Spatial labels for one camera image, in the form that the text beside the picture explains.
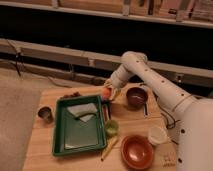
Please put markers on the green plastic tray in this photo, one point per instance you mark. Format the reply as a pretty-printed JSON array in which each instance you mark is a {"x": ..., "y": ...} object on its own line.
[{"x": 72, "y": 135}]

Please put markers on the green small cup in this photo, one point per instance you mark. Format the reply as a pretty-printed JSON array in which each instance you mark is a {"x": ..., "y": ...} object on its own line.
[{"x": 111, "y": 128}]

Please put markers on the dark brown bowl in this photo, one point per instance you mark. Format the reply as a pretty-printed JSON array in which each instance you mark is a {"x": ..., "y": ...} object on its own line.
[{"x": 136, "y": 97}]

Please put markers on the yellow corn cob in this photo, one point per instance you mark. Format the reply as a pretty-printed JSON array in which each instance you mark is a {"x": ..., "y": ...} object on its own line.
[{"x": 111, "y": 142}]

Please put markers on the dark small objects cluster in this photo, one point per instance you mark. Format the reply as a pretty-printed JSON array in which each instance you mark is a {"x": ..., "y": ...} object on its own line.
[{"x": 75, "y": 94}]

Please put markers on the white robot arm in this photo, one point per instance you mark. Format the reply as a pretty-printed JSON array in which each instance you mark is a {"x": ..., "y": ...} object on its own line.
[{"x": 195, "y": 150}]

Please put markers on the orange-red bowl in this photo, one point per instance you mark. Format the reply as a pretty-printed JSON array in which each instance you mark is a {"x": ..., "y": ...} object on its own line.
[{"x": 137, "y": 153}]

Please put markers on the red-handled utensil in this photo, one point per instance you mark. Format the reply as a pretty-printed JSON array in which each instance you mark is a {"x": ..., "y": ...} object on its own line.
[{"x": 106, "y": 112}]

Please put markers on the black-handled utensil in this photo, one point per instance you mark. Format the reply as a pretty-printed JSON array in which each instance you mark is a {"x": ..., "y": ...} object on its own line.
[{"x": 145, "y": 110}]

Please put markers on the orange-red apple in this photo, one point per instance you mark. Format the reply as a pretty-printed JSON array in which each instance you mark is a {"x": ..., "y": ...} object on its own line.
[{"x": 106, "y": 93}]

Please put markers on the pale folded cloth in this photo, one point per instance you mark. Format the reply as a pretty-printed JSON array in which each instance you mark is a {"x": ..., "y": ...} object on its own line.
[{"x": 84, "y": 112}]

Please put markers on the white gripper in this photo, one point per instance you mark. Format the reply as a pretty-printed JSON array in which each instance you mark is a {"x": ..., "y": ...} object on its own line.
[{"x": 115, "y": 82}]

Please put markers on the white plastic cup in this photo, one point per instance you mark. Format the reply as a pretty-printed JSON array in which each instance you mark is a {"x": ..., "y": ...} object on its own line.
[{"x": 157, "y": 135}]

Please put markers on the small metal cup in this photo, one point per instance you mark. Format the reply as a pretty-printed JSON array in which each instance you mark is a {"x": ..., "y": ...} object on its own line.
[{"x": 45, "y": 113}]

